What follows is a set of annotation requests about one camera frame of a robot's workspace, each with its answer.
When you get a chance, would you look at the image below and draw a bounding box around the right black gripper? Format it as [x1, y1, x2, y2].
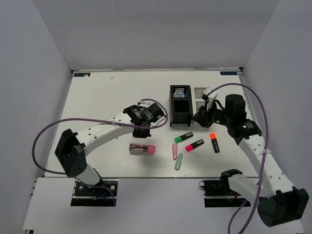
[191, 100, 232, 128]

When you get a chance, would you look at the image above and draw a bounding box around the orange cap black highlighter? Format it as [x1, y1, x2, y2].
[210, 133, 220, 153]

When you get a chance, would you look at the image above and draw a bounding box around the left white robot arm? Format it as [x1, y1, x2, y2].
[55, 102, 168, 195]

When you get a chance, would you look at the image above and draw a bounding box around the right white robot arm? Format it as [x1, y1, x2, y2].
[193, 94, 309, 227]

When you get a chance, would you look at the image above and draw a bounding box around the white metal organizer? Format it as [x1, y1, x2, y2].
[191, 87, 207, 116]

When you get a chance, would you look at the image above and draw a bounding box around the black metal organizer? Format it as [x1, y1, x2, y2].
[169, 85, 193, 127]

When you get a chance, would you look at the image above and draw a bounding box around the pink-capped crayon tube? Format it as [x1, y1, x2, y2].
[129, 143, 156, 156]

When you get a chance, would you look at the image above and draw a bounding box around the green cap black highlighter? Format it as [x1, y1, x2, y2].
[174, 132, 194, 143]

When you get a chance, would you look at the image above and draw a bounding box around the pink translucent eraser pen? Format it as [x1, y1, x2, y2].
[172, 143, 178, 160]

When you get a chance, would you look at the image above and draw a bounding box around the pink cap black highlighter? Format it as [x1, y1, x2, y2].
[185, 139, 204, 152]

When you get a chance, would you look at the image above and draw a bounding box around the green translucent eraser pen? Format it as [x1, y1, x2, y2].
[174, 153, 183, 171]

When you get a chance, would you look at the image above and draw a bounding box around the right blue table label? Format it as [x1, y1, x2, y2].
[220, 71, 237, 76]

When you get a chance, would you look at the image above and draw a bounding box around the blue table label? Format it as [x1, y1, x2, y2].
[220, 71, 237, 76]
[74, 73, 91, 77]

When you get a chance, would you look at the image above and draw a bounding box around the left blue table label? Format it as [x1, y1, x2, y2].
[74, 73, 91, 77]

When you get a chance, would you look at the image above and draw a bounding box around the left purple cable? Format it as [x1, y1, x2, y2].
[32, 98, 169, 174]

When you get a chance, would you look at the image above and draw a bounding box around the purple cable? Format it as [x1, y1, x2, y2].
[32, 98, 169, 174]
[212, 83, 269, 234]

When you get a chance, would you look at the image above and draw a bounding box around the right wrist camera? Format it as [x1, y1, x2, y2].
[201, 87, 217, 111]

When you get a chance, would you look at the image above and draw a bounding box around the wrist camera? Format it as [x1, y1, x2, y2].
[201, 87, 217, 111]
[138, 100, 153, 108]

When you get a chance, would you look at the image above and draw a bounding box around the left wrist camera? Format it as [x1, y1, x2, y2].
[138, 100, 153, 108]

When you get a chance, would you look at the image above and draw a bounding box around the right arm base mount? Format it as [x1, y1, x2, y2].
[199, 180, 245, 208]

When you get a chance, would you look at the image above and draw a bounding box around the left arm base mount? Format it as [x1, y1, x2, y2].
[71, 180, 118, 207]

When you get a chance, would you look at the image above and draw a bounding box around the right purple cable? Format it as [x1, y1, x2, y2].
[212, 83, 269, 234]

